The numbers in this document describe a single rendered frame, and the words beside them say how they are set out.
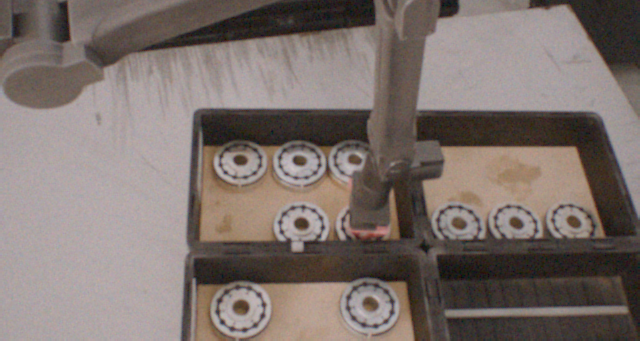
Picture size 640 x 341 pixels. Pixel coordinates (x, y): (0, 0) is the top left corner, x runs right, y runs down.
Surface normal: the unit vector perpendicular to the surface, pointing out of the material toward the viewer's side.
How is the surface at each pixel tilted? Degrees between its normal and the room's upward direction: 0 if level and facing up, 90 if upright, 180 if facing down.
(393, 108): 96
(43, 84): 96
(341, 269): 90
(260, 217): 0
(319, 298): 0
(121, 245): 0
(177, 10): 93
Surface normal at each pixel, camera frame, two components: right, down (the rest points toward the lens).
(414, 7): 0.22, 0.86
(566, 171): 0.08, -0.58
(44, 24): 0.36, -0.51
